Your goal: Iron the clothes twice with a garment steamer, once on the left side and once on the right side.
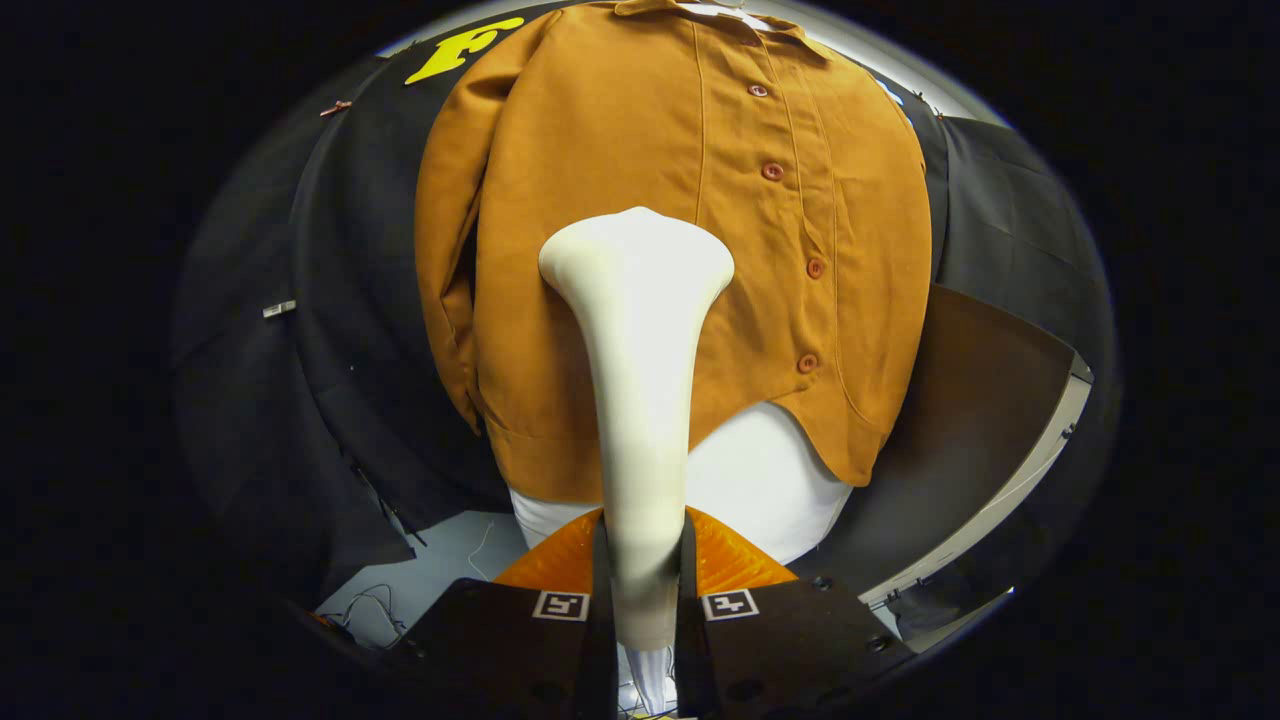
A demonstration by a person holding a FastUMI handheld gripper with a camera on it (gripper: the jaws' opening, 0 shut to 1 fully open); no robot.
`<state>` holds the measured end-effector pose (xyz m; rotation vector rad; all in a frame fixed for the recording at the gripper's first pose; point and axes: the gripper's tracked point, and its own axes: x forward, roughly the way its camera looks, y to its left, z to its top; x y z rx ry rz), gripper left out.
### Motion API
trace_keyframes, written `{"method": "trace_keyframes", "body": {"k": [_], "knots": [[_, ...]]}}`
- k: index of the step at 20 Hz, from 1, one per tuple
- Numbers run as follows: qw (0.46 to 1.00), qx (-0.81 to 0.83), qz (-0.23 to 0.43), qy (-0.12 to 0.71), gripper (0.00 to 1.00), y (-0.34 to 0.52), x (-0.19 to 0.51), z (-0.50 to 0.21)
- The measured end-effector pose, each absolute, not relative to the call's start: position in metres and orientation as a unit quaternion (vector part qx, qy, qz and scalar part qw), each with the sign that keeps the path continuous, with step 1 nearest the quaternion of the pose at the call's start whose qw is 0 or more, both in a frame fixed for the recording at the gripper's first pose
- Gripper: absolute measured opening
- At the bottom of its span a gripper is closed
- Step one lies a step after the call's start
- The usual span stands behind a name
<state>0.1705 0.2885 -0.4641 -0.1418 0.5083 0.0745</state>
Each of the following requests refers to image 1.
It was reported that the black backdrop cloth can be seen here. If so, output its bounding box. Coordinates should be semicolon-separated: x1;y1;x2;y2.
170;18;1117;613

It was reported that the white mannequin torso form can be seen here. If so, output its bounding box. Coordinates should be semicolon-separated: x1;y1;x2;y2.
507;0;854;567

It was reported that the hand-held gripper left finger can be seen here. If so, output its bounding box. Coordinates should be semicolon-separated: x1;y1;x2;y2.
385;507;619;720

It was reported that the orange button-up shirt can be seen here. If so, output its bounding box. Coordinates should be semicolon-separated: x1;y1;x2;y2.
414;0;934;505

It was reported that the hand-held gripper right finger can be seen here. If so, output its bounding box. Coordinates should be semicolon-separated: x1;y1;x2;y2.
676;506;916;720

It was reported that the grey cabinet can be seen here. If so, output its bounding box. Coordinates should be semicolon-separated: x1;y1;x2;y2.
788;284;1094;613

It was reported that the white garment steamer head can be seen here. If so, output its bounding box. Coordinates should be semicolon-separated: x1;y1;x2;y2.
537;206;737;652

